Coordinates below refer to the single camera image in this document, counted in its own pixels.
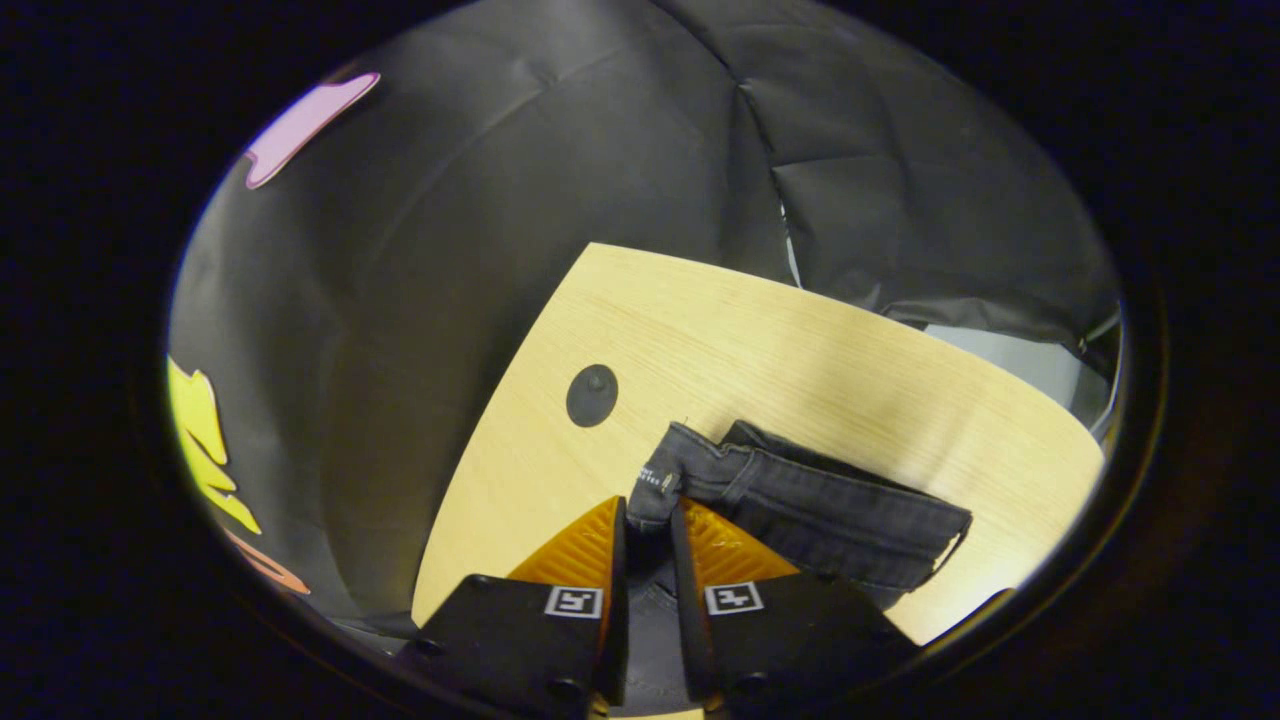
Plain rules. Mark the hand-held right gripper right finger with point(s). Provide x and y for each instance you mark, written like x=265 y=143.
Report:
x=685 y=620

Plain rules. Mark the black backdrop cloth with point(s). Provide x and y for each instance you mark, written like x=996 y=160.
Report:
x=500 y=180

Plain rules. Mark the dark grey jeans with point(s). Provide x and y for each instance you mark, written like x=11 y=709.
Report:
x=820 y=510

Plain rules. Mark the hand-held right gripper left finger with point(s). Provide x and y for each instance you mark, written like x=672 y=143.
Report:
x=618 y=620

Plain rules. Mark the black round table grommet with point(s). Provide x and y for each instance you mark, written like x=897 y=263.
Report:
x=592 y=400

